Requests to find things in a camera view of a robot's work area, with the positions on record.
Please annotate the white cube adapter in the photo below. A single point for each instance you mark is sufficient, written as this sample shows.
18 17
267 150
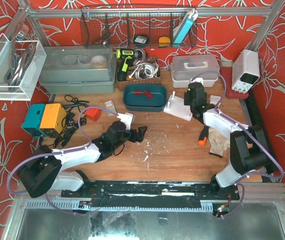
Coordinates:
214 99

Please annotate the yellow green cordless drill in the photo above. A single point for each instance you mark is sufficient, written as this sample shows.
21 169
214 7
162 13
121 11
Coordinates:
127 57

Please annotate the white peg board fixture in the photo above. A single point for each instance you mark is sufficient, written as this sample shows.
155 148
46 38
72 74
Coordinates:
175 106

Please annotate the small grey metal plate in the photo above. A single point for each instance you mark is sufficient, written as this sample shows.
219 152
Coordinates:
109 105

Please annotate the wicker basket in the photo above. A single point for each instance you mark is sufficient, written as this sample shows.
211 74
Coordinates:
133 80

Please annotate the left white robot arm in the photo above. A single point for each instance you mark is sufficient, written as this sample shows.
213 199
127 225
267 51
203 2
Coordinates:
46 171

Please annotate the black round tin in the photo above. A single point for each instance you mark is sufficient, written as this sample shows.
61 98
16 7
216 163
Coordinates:
141 41

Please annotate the white power supply unit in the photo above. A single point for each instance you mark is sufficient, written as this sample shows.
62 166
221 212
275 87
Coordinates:
245 71

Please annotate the large red spring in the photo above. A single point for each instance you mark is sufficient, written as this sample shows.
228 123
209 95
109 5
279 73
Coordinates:
148 94

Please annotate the red small block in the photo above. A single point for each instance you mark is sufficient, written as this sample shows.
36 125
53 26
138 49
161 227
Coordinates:
93 114

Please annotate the blue white flat box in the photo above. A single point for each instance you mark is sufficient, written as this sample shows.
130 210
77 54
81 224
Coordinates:
183 28

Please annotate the red book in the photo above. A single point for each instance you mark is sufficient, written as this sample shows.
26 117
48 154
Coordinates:
226 72

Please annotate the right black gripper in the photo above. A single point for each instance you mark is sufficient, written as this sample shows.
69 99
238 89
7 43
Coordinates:
191 97

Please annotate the black cable duct strip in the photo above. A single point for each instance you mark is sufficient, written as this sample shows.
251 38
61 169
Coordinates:
258 153

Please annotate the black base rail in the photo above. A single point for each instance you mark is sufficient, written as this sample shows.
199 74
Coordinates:
152 194

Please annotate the grey plastic toolbox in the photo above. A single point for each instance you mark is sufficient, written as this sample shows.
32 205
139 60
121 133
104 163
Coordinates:
78 70

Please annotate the teal plastic tray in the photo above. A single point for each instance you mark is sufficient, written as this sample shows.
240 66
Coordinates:
140 103

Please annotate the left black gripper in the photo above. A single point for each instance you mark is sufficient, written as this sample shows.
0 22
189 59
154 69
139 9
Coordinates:
135 134

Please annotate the orange black screwdriver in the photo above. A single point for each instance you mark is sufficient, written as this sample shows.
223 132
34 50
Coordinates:
203 136

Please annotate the clear acrylic box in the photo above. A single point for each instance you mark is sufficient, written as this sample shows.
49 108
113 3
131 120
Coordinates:
21 62

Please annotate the teal box device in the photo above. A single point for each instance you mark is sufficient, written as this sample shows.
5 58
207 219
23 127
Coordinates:
33 120

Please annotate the small red spring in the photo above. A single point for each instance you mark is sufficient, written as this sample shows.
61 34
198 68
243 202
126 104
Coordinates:
138 92

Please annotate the white plastic storage box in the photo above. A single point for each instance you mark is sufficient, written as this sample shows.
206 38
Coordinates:
185 67

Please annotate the yellow tape measure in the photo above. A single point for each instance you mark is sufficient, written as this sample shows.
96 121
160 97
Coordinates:
164 42

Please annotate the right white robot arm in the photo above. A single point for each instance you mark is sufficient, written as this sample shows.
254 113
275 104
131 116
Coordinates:
235 133

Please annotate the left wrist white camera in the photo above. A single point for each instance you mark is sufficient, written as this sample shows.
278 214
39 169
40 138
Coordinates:
126 118

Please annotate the black wire basket shelf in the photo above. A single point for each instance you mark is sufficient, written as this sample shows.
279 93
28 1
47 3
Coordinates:
115 26

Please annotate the yellow soldering station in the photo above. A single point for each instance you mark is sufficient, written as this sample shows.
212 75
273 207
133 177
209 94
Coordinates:
52 120

